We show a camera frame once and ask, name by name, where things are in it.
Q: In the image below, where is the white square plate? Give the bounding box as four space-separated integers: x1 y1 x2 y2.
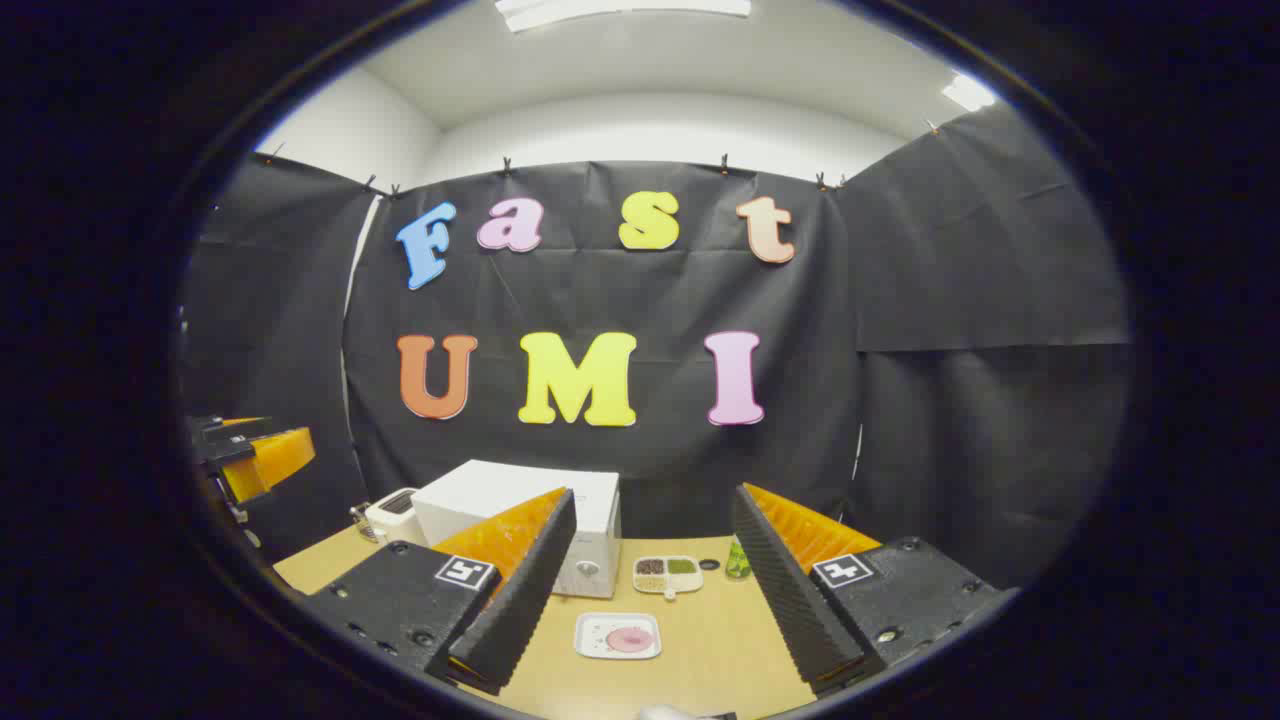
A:
574 612 663 661

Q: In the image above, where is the divided white bean dish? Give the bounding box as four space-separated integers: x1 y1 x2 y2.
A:
633 556 704 599

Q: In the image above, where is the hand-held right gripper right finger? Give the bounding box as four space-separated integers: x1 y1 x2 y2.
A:
732 483 1021 698

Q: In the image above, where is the long ceiling light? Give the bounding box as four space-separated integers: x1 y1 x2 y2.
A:
495 0 753 33

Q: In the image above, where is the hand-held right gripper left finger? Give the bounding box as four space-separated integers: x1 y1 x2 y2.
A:
305 487 578 696

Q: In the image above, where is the white toaster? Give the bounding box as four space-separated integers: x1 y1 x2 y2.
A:
363 488 429 546

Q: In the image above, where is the small ceiling light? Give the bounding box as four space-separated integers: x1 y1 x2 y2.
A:
940 73 1001 113

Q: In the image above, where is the white microwave oven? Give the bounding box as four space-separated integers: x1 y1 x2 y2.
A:
412 460 623 601

